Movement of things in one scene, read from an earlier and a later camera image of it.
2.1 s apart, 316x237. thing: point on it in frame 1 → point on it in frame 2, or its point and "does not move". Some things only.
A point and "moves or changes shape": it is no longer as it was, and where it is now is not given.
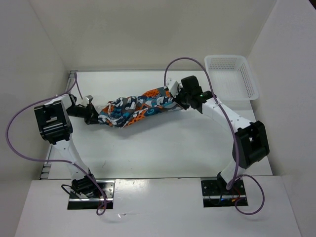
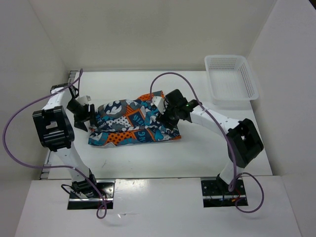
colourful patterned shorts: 121,112 moves or changes shape
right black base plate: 215,194 does not move
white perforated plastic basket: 231,77 does not move
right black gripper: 177,99 → 164,118
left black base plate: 76,202 does not move
